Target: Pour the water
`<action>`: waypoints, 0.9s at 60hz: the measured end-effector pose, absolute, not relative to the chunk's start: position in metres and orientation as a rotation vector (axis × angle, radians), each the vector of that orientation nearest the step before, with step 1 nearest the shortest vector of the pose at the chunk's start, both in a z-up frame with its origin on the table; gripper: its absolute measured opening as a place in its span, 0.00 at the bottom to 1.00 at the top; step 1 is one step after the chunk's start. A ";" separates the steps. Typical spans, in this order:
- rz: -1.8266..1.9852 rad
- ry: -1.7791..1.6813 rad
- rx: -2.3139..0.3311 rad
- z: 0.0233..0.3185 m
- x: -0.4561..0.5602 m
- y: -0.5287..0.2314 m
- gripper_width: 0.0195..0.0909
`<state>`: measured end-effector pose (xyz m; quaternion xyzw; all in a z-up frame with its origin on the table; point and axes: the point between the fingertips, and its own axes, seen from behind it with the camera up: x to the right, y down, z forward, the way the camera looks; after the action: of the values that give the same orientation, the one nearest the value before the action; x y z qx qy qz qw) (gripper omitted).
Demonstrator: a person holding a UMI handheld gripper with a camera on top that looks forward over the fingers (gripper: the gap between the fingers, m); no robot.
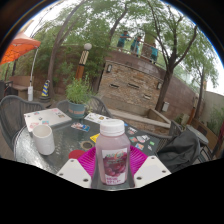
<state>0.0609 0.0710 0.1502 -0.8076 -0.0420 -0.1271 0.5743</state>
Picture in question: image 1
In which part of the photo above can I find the striped lamp post white globe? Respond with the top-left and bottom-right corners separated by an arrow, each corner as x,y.
74,42 -> 93,81

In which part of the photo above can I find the orange canopy with white pole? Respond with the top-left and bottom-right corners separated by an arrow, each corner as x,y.
0,31 -> 42,102

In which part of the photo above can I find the green plant in teal pot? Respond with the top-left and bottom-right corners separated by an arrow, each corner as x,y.
65,77 -> 93,119

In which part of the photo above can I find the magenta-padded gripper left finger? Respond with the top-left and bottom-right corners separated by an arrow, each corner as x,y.
56,145 -> 98,189

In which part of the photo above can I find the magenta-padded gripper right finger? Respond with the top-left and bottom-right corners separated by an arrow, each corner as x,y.
128,145 -> 172,188

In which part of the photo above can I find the leaning tree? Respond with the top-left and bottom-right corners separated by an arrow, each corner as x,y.
39,3 -> 111,99

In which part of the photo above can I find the flat round red coaster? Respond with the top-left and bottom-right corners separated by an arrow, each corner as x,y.
68,149 -> 86,160

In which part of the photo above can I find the round dark patio table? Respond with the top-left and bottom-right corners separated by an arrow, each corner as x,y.
186,124 -> 209,146

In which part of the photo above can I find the person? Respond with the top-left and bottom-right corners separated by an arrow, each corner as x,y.
130,34 -> 144,56
148,43 -> 160,65
116,30 -> 132,50

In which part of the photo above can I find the wooden lamp post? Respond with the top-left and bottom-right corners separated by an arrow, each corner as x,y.
188,93 -> 200,126

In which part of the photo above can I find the white ceramic cup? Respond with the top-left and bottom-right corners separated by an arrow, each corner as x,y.
31,124 -> 56,156

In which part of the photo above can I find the white sticker sheet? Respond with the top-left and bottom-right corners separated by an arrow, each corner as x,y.
83,112 -> 111,125

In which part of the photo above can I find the wooden bench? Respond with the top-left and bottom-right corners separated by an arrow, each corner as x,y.
8,75 -> 36,99

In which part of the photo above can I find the pink juice bottle white cap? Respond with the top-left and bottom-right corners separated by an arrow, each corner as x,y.
95,118 -> 132,186

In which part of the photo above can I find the black jacket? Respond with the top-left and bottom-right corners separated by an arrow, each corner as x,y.
156,129 -> 202,174

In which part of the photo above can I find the small colourful card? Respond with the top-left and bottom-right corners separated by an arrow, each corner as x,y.
70,122 -> 91,133

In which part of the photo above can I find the black laptop with stickers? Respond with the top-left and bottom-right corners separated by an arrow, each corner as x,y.
123,122 -> 158,155

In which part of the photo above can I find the small brown ring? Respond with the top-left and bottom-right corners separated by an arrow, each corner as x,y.
80,140 -> 95,150

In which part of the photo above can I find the tree beside stone wall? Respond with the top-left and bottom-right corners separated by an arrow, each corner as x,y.
146,0 -> 221,113

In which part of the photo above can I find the silver laptop with stickers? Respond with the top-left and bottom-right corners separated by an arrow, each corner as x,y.
23,107 -> 73,133

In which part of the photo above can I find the grey electrical box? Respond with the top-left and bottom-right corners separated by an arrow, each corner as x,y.
161,101 -> 170,113

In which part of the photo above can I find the blue yellow striped cone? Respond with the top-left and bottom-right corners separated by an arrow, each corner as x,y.
39,79 -> 52,103

